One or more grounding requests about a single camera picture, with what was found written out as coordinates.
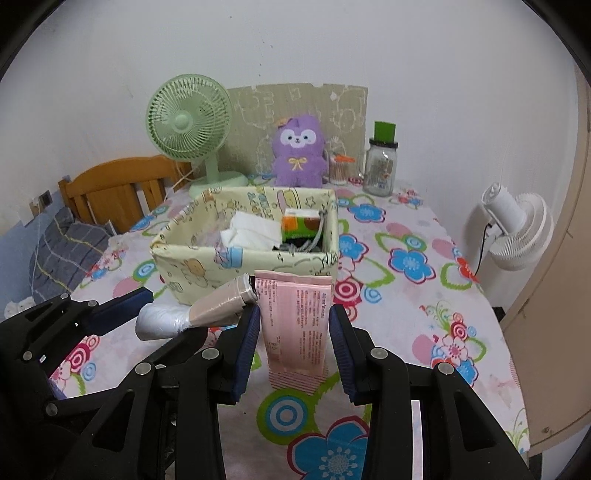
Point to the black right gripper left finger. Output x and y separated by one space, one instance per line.
167 417

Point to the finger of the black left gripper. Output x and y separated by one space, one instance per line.
48 332
166 382

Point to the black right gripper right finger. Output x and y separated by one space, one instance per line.
433 411

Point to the beige and white socks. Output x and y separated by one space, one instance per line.
220 308

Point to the yellow cartoon fabric storage box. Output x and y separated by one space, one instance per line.
192 273

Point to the pink paper packet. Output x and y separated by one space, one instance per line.
295 313

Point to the white cloth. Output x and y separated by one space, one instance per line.
251 232

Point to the yellow cartoon tissue pack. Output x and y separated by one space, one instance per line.
298 223

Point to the clear plastic zip bag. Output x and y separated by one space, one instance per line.
211 239

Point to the grey plaid pillow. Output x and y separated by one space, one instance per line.
67 251

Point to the floral tablecloth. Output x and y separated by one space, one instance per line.
400 277

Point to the wooden chair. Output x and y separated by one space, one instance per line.
122 191

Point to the purple plush toy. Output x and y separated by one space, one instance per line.
298 150

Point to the white standing fan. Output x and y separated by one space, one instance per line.
513 231

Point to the green desk fan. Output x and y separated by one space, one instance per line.
188 119

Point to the cotton swab container orange lid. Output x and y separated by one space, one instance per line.
341 169

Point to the glass jar green lid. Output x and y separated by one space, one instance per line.
381 160

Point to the beige cartoon cardboard panel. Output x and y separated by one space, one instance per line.
258 110

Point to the wall power socket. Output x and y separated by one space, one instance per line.
45 199

